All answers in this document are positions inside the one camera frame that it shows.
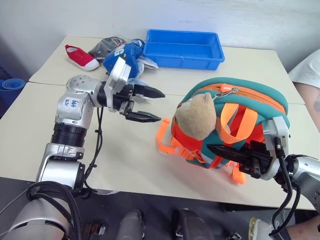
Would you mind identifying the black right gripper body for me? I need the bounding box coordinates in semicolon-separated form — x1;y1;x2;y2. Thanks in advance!
238;140;273;179

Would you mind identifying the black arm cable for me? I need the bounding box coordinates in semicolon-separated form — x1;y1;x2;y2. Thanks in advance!
268;136;302;237
82;106;106;194

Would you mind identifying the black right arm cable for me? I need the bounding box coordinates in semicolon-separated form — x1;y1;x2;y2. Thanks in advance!
268;136;302;237

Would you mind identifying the orange and teal bear backpack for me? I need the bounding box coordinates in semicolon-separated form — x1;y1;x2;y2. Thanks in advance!
156;76;291;185

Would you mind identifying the beige shoe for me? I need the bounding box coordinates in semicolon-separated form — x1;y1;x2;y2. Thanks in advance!
248;216;274;240

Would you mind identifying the dark rounded shape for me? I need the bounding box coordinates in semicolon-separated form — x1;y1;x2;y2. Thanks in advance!
116;209;146;240
172;207;204;240

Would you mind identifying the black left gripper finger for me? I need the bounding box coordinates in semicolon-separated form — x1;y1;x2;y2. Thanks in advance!
133;84;166;99
123;109;162;124

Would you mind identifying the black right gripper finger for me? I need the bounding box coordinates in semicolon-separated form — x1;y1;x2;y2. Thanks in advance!
206;144;251;165

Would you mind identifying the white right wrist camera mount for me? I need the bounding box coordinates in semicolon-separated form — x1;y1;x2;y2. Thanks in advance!
259;116;292;181

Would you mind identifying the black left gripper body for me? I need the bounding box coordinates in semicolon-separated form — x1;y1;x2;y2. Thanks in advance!
113;83;137;117

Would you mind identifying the blue rolled mat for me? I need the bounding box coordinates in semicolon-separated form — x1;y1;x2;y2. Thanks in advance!
0;78;27;99

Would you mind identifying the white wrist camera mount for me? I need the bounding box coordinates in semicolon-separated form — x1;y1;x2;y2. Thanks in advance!
259;116;292;181
103;56;132;113

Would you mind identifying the red and white child shoe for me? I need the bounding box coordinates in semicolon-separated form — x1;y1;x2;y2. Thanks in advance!
64;44;100;72

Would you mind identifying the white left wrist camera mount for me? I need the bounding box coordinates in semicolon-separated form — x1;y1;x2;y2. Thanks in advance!
103;56;132;113

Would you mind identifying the blue plastic bin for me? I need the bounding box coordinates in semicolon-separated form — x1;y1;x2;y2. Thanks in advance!
142;29;225;71

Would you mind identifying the blue garment with white lettering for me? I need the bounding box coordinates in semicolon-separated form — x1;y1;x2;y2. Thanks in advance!
102;38;146;81

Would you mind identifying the white t-shirt of bystander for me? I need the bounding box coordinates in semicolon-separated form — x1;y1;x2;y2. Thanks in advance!
287;48;320;90

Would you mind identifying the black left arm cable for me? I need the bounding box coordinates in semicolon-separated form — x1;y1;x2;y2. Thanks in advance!
82;106;106;194

